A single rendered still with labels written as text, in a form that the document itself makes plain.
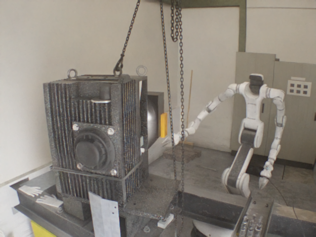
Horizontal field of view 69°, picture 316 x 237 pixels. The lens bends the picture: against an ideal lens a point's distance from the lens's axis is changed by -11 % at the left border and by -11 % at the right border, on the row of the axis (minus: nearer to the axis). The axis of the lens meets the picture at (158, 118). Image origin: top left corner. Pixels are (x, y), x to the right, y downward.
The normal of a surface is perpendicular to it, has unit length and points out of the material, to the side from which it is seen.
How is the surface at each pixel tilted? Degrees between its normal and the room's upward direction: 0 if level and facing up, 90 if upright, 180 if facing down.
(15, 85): 90
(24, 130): 90
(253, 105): 100
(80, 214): 90
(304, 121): 90
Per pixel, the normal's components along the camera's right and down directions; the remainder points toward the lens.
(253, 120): -0.65, 0.37
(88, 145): -0.30, 0.25
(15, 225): 0.87, 0.14
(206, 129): -0.50, 0.23
